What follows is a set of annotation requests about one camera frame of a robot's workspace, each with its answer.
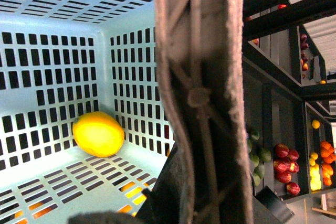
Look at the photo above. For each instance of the light blue plastic basket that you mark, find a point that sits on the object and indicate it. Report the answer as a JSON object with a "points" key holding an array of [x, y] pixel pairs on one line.
{"points": [[61, 59]]}

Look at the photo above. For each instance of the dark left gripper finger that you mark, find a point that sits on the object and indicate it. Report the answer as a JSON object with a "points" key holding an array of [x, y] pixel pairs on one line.
{"points": [[163, 203]]}

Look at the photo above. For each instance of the pile of oranges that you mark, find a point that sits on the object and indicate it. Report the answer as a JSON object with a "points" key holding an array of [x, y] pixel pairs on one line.
{"points": [[328, 157]]}

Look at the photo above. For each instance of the pile of green fruits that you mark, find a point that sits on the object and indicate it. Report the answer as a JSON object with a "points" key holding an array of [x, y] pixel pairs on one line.
{"points": [[258, 156]]}

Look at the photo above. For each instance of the pile of red apples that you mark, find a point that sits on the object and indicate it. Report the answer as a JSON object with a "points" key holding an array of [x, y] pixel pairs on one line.
{"points": [[285, 165]]}

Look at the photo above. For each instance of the pile of yellow lemons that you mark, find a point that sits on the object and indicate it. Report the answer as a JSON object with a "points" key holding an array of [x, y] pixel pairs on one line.
{"points": [[314, 170]]}

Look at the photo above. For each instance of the brown basket handle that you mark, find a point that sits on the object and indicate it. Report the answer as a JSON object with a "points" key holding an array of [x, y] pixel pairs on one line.
{"points": [[200, 76]]}

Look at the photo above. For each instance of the yellow lemon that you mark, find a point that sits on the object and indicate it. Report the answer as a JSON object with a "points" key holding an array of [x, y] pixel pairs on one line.
{"points": [[98, 134]]}

